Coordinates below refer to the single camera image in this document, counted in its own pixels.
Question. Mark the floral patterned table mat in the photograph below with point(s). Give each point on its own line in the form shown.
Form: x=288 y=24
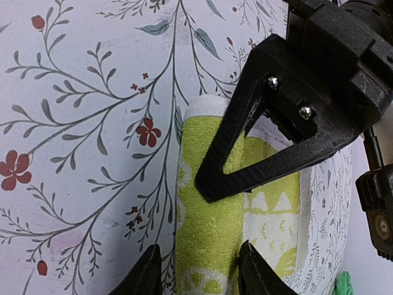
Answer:
x=93 y=97

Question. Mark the green microfiber towel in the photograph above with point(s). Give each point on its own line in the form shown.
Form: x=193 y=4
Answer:
x=343 y=284

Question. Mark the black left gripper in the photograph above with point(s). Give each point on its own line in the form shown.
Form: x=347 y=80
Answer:
x=350 y=46

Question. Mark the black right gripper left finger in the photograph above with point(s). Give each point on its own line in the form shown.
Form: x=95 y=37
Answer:
x=144 y=278

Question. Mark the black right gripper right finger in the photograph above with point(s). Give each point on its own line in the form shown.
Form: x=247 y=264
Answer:
x=256 y=277

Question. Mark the yellow-green crocodile towel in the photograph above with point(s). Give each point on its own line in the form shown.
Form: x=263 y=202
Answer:
x=274 y=218

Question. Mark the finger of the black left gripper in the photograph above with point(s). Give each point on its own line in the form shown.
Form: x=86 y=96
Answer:
x=306 y=118

